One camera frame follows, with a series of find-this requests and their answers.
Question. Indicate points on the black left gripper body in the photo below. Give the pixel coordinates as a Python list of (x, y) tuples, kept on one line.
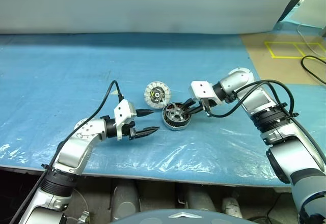
[(130, 131)]

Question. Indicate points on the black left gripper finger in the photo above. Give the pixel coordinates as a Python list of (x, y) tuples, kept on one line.
[(143, 112), (145, 132)]

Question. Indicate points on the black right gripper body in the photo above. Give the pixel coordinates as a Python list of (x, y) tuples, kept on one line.
[(205, 105)]

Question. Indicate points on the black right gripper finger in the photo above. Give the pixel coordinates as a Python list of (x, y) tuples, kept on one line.
[(189, 105), (197, 110)]

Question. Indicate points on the silver motor stator copper coils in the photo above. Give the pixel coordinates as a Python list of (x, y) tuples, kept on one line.
[(178, 127)]

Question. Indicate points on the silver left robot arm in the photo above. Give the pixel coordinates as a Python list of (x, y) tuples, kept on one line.
[(76, 147)]

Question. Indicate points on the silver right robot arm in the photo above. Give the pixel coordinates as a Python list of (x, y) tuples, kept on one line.
[(237, 80)]

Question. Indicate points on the white motor stator disc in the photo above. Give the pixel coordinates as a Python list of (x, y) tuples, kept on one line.
[(149, 94)]

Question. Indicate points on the grey rounded cylinder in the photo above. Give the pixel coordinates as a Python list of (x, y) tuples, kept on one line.
[(200, 198), (126, 201)]

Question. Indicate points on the brown cardboard sheet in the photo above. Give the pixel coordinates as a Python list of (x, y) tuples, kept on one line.
[(257, 53)]

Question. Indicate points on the grey robot torso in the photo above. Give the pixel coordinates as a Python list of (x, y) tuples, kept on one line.
[(158, 217)]

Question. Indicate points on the blue plastic table cover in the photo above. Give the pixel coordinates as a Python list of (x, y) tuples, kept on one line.
[(51, 81)]

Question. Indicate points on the white rounded object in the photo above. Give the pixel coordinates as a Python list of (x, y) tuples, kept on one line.
[(231, 207)]

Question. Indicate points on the white backdrop board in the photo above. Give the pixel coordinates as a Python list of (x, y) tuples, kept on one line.
[(127, 5)]

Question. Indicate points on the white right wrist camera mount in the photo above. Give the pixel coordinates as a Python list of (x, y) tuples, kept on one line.
[(202, 89)]

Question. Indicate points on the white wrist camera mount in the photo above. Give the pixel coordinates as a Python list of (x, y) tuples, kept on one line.
[(123, 112), (202, 89)]

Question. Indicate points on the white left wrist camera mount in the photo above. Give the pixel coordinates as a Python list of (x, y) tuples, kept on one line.
[(123, 112)]

